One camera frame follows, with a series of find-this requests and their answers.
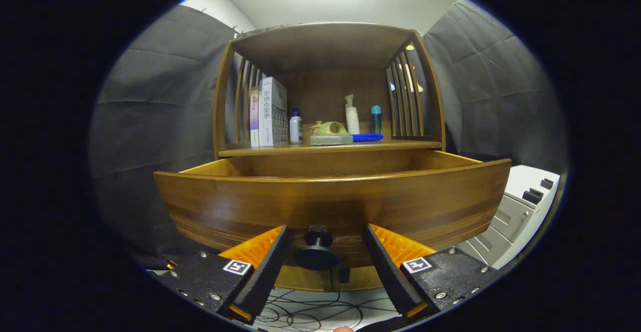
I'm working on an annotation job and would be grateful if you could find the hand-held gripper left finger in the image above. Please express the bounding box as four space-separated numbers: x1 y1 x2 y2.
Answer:
160 224 292 325

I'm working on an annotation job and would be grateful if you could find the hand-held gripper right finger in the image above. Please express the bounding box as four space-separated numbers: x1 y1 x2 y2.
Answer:
363 223 501 322

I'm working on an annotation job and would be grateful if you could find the black drawer knob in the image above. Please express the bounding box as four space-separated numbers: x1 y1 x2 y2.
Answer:
294 226 339 271

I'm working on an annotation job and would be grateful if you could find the green handled scrubbing brush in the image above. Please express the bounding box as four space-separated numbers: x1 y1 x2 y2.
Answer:
309 121 354 146

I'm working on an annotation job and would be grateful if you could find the wooden cabinet door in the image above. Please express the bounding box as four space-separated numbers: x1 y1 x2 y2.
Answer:
332 266 389 291
273 265 332 292

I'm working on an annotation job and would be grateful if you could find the wooden countertop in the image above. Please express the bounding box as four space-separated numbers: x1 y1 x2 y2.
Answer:
218 139 442 157

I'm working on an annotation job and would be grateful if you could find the white drawer unit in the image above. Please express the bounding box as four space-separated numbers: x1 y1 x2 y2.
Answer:
456 165 560 270

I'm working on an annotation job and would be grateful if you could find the brown wooden cabinet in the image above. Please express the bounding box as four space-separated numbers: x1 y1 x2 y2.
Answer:
213 22 446 292

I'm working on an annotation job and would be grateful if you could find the white bottle with blue cap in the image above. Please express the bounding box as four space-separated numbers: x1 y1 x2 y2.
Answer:
289 108 303 145

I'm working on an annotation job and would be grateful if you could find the thin pink book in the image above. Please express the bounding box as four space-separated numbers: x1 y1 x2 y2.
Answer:
249 87 261 148

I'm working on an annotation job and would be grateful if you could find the white pump bottle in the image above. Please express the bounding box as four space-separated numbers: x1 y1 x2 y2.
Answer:
345 94 361 135

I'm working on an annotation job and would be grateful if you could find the white patterned book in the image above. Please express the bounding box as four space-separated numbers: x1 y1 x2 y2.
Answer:
259 77 289 147

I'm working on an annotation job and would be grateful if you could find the tangle of black cables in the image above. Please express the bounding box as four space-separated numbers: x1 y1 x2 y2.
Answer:
255 289 406 332

